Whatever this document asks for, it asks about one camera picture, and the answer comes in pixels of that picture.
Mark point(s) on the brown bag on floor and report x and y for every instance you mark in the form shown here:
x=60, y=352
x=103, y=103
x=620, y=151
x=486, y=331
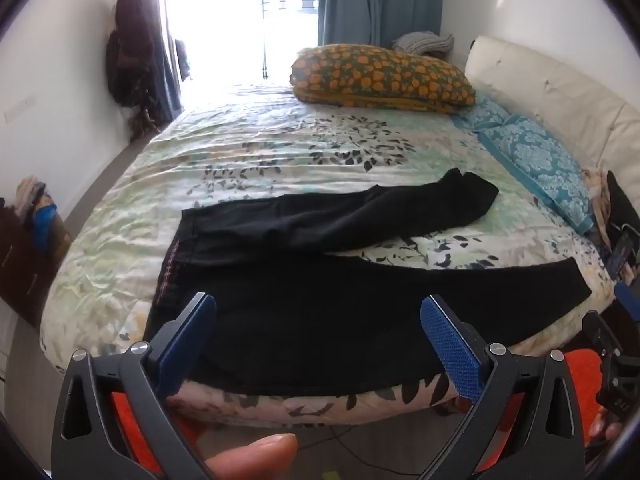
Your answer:
x=25, y=270

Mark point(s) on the bright balcony door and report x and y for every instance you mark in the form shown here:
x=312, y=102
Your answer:
x=225, y=20

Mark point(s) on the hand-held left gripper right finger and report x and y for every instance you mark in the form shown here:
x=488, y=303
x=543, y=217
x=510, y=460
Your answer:
x=450, y=355

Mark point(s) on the black cloth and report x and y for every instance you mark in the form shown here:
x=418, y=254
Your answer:
x=622, y=205

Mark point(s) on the black pants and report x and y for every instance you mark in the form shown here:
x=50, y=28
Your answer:
x=310, y=320

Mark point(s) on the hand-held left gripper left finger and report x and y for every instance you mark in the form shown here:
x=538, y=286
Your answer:
x=186, y=345

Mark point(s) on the bed with floral sheet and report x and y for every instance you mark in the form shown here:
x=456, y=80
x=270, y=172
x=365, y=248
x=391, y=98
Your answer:
x=250, y=140

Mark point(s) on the grey knit cloth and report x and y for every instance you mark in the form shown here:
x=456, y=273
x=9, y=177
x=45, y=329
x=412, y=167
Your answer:
x=425, y=42

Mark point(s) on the cream padded headboard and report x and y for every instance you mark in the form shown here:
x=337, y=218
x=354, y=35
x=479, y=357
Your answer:
x=550, y=85

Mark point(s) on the dark hanging clothes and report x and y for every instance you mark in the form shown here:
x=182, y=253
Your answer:
x=130, y=50

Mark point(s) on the person's right hand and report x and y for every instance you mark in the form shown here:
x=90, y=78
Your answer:
x=602, y=427

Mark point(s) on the orange clothing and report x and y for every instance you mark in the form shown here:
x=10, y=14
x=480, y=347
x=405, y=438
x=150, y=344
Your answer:
x=582, y=375

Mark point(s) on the orange spotted pillow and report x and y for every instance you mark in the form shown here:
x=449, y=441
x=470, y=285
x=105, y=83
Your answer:
x=380, y=75

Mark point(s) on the dark phone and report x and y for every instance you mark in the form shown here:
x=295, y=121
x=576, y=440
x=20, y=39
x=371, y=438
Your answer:
x=620, y=252

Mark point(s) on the blue patterned pillow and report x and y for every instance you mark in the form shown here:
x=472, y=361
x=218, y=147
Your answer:
x=535, y=160

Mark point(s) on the pile of clothes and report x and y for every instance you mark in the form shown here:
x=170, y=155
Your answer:
x=40, y=210

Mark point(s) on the tan cloth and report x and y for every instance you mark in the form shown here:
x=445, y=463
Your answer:
x=595, y=195

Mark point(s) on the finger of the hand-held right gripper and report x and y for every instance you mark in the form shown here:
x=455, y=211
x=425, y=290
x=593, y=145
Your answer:
x=602, y=342
x=629, y=301

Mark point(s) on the wide blue curtain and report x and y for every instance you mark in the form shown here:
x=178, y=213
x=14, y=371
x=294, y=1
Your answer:
x=370, y=0

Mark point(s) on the small dark blue cloth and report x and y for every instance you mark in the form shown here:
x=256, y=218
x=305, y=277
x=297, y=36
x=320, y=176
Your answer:
x=183, y=60

